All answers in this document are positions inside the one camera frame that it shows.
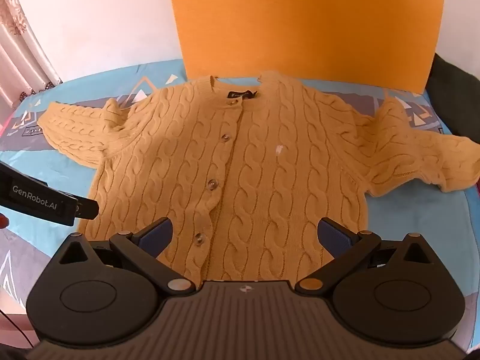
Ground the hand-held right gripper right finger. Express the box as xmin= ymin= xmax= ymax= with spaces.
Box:
xmin=295 ymin=217 xmax=436 ymax=295

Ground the black cable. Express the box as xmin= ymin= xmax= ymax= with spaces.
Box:
xmin=0 ymin=307 xmax=35 ymax=350

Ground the orange board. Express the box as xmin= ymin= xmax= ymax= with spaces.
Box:
xmin=166 ymin=0 xmax=448 ymax=94

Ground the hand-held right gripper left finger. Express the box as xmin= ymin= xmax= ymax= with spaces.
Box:
xmin=57 ymin=217 xmax=197 ymax=295

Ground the blue grey printed bed sheet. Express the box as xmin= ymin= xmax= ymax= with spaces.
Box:
xmin=0 ymin=59 xmax=480 ymax=353

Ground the patterned beige curtain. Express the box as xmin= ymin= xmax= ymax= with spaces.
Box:
xmin=0 ymin=0 xmax=63 ymax=110

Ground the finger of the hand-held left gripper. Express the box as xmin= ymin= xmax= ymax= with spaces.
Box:
xmin=73 ymin=196 xmax=100 ymax=220

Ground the yellow cable-knit cardigan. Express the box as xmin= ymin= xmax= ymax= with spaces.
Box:
xmin=37 ymin=69 xmax=480 ymax=284

